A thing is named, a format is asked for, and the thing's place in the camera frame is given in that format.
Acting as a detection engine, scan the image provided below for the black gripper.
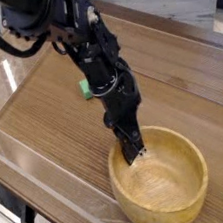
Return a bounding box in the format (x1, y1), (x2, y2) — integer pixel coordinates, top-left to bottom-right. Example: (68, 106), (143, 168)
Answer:
(86, 58), (144, 165)

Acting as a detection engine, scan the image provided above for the brown wooden bowl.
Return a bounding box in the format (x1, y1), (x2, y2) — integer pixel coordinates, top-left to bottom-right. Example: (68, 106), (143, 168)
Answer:
(108, 126), (209, 223)

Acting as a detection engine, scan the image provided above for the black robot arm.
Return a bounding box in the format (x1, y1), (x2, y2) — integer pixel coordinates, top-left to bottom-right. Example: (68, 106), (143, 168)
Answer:
(0, 0), (145, 164)

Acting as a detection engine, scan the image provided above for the green rectangular block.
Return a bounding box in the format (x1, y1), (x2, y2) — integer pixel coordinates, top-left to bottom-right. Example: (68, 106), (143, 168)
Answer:
(79, 79), (92, 100)

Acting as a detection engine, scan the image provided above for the clear acrylic tray wall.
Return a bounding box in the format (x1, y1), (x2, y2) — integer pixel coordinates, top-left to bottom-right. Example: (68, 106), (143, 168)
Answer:
(0, 129), (132, 223)

